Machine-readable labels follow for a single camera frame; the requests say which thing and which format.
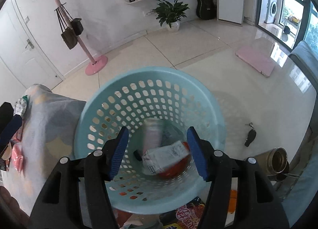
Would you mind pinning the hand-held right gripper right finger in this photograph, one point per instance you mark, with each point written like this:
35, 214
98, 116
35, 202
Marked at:
197, 152

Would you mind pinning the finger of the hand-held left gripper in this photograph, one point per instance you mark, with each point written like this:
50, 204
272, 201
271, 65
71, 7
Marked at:
3, 163
11, 127

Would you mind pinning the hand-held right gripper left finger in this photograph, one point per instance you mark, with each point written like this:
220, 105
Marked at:
118, 152

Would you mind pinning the pink snack packet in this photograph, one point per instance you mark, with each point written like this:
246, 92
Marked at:
18, 157

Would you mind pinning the red paper bowl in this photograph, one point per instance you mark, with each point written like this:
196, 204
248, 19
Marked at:
174, 173

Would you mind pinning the white packet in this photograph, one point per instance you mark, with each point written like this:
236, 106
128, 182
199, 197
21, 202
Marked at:
161, 157

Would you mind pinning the pale pink paper cup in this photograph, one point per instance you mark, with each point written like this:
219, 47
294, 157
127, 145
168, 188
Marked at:
152, 137

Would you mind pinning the light blue plastic basket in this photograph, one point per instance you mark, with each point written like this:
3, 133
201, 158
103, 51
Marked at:
159, 77

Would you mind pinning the small black item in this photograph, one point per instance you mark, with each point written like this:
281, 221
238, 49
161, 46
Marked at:
138, 155

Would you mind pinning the white green-dotted cloth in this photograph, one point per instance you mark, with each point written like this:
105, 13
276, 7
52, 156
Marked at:
21, 105

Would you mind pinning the scale-patterned blanket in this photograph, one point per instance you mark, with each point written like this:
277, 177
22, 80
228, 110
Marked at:
49, 124

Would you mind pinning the black car key fob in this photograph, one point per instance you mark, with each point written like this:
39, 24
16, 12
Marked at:
250, 136

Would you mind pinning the red snack packet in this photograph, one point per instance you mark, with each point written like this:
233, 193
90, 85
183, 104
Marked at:
186, 215

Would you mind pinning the white door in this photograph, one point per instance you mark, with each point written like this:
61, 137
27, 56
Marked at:
24, 57

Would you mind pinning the metal thermos bottle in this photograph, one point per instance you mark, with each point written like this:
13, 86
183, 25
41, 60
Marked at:
278, 160

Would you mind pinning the pink coat rack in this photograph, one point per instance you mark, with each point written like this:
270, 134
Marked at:
97, 66

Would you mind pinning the brown tote bag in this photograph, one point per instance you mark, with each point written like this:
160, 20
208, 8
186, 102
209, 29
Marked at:
69, 39

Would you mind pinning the pink floor mat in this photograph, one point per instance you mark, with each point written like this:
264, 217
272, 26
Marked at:
256, 60

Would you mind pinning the grey-blue fabric seat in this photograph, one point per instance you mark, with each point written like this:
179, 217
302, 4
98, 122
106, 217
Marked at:
305, 181

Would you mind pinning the small black bag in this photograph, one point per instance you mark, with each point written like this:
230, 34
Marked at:
77, 26

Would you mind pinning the potted green plant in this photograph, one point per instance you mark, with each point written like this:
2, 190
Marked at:
171, 10

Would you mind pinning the grey-blue sofa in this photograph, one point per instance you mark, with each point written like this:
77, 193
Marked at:
305, 53

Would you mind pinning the black ball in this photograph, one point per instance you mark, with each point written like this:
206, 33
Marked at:
287, 30

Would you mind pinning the white washing machine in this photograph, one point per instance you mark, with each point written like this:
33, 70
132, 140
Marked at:
272, 8

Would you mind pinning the small balcony table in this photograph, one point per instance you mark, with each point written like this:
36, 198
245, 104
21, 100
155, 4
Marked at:
293, 20

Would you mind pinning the wall light switch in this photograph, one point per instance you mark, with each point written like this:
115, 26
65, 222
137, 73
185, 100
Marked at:
26, 19

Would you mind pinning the wall power socket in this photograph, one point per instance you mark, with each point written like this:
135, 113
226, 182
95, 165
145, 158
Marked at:
148, 13

